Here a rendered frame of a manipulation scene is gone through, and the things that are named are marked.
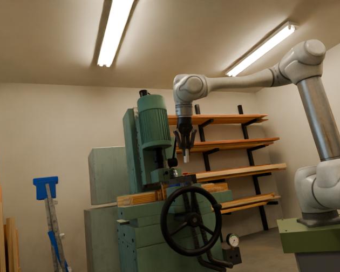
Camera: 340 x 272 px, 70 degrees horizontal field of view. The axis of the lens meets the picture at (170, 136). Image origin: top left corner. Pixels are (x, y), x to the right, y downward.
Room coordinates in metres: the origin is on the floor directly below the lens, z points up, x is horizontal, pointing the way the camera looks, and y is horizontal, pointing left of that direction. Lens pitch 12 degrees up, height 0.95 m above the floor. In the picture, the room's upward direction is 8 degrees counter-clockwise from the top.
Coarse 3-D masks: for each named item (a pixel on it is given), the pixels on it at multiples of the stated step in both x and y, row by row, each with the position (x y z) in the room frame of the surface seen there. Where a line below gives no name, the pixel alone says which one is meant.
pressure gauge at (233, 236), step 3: (228, 234) 1.32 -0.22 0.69; (231, 234) 1.30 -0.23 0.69; (234, 234) 1.31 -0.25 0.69; (228, 237) 1.30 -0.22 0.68; (231, 237) 1.30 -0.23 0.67; (234, 237) 1.31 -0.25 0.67; (237, 237) 1.31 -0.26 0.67; (228, 240) 1.30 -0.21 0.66; (231, 240) 1.30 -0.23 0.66; (237, 240) 1.31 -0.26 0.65; (228, 243) 1.31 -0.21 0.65; (231, 243) 1.30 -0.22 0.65; (234, 243) 1.30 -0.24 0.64; (237, 243) 1.31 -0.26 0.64; (231, 246) 1.33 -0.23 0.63; (234, 246) 1.30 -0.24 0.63; (234, 249) 1.33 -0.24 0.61
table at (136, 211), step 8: (216, 192) 1.36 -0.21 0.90; (224, 192) 1.38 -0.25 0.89; (160, 200) 1.34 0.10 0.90; (208, 200) 1.34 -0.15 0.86; (216, 200) 1.35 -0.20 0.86; (224, 200) 1.37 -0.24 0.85; (232, 200) 1.39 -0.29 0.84; (120, 208) 1.26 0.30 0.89; (128, 208) 1.18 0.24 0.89; (136, 208) 1.19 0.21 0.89; (144, 208) 1.20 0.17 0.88; (152, 208) 1.22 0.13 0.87; (160, 208) 1.23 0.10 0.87; (176, 208) 1.16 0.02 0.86; (184, 208) 1.18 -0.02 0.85; (200, 208) 1.21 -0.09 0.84; (120, 216) 1.28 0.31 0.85; (128, 216) 1.18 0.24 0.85; (136, 216) 1.19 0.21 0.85; (144, 216) 1.20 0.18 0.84
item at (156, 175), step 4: (164, 168) 1.38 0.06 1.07; (152, 172) 1.45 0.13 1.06; (156, 172) 1.38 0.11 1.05; (160, 172) 1.37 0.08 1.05; (164, 172) 1.37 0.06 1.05; (168, 172) 1.38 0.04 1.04; (152, 176) 1.46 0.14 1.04; (156, 176) 1.39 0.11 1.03; (160, 176) 1.36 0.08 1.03; (164, 176) 1.37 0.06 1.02; (168, 176) 1.38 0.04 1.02; (152, 180) 1.46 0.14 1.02; (156, 180) 1.40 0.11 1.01; (160, 180) 1.36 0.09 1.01; (164, 180) 1.37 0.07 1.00; (160, 184) 1.41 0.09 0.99
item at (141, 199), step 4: (220, 184) 1.55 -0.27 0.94; (224, 184) 1.56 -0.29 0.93; (208, 188) 1.52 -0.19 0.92; (136, 196) 1.35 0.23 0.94; (140, 196) 1.36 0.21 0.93; (144, 196) 1.37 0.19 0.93; (148, 196) 1.37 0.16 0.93; (152, 196) 1.38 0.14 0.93; (136, 200) 1.35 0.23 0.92; (140, 200) 1.36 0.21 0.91; (144, 200) 1.36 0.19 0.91; (148, 200) 1.37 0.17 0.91; (152, 200) 1.38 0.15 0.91
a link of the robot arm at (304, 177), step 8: (304, 168) 1.24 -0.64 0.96; (312, 168) 1.21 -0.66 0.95; (296, 176) 1.26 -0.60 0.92; (304, 176) 1.22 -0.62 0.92; (312, 176) 1.19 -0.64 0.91; (296, 184) 1.27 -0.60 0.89; (304, 184) 1.21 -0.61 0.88; (296, 192) 1.28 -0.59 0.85; (304, 192) 1.22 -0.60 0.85; (304, 200) 1.24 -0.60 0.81; (312, 200) 1.19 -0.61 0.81; (304, 208) 1.26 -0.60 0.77; (312, 208) 1.22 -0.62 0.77; (320, 208) 1.20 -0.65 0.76; (328, 208) 1.20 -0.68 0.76
